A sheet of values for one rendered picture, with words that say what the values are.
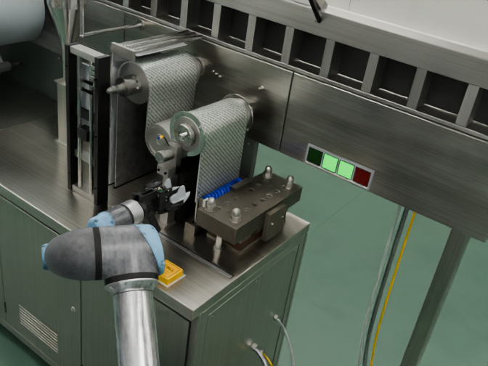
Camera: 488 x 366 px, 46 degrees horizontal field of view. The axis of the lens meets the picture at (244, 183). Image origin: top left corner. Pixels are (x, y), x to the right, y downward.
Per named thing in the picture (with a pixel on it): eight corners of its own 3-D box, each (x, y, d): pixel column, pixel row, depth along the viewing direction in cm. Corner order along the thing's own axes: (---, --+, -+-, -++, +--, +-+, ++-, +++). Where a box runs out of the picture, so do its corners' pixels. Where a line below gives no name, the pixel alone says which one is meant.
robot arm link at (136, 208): (133, 232, 164) (114, 221, 168) (145, 226, 167) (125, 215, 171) (134, 210, 160) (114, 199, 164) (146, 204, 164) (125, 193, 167)
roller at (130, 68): (120, 96, 198) (120, 57, 191) (169, 81, 217) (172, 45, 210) (149, 110, 192) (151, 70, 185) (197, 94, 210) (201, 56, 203)
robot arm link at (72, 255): (40, 286, 116) (43, 277, 162) (96, 281, 119) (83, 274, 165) (38, 229, 117) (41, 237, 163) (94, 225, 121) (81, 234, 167)
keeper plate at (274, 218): (261, 240, 198) (265, 213, 192) (277, 228, 205) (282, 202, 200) (266, 242, 196) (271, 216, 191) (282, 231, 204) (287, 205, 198)
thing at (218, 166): (194, 202, 192) (200, 152, 183) (237, 179, 209) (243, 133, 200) (195, 202, 192) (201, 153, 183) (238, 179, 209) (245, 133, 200)
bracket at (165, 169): (152, 224, 198) (157, 145, 183) (165, 218, 203) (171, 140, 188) (163, 231, 196) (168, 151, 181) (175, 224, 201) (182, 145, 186)
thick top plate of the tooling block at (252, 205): (195, 224, 190) (197, 208, 187) (264, 183, 219) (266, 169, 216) (234, 245, 183) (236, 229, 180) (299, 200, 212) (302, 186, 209)
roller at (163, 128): (144, 150, 198) (147, 119, 192) (193, 131, 217) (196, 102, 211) (170, 163, 193) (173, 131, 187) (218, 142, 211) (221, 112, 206)
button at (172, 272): (150, 275, 175) (150, 269, 174) (166, 265, 180) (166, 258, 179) (167, 286, 172) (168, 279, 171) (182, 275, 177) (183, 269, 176)
